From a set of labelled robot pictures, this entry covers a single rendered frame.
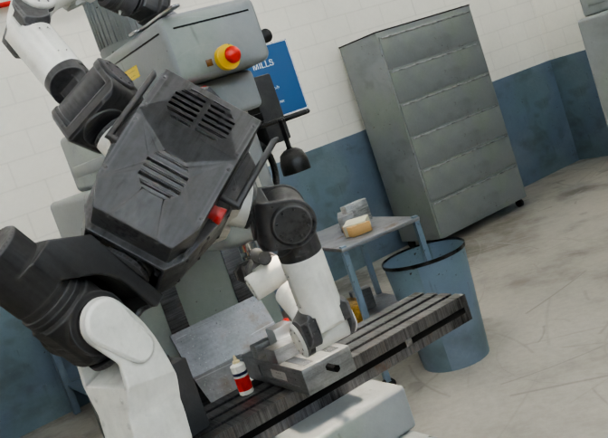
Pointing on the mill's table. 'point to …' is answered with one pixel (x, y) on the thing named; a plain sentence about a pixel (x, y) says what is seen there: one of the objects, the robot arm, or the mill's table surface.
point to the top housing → (194, 43)
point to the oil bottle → (242, 377)
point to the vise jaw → (281, 350)
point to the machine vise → (299, 367)
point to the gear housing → (236, 90)
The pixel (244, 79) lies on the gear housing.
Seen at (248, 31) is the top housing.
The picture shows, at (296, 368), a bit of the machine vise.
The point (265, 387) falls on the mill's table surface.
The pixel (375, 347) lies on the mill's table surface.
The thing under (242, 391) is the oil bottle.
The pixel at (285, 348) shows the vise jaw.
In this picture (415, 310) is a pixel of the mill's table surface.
